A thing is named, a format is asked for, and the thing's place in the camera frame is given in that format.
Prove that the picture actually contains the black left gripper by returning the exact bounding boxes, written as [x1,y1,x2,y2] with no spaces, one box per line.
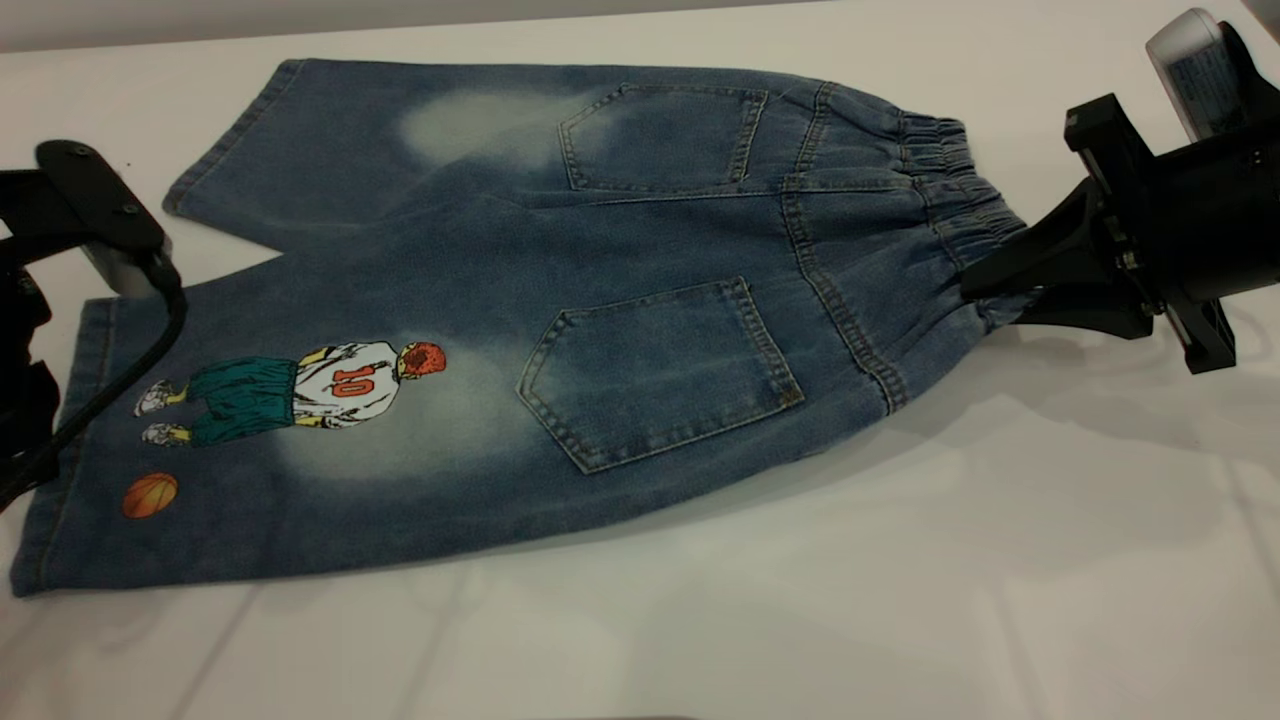
[0,170,63,483]

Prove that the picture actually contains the blue denim shorts with print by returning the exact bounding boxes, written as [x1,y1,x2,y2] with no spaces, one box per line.
[10,58,1041,599]

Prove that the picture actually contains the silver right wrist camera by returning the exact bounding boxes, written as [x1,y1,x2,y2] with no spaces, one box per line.
[1145,8,1251,141]

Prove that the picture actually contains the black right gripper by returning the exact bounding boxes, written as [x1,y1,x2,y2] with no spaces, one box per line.
[960,94,1280,377]

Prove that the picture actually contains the black left camera cable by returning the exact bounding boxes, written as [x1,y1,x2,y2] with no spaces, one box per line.
[0,258,189,513]

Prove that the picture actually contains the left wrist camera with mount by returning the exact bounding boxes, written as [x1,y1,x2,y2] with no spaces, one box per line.
[35,140,183,301]

